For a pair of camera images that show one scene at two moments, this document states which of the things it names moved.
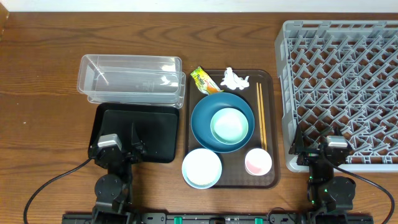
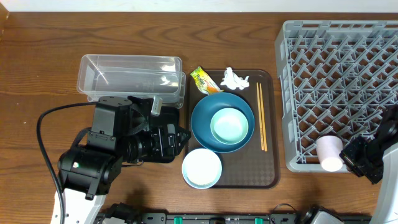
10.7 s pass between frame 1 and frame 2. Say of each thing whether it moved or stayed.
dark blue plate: stayed
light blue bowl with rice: stayed
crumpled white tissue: stayed
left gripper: moved
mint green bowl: stayed
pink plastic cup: moved
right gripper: moved
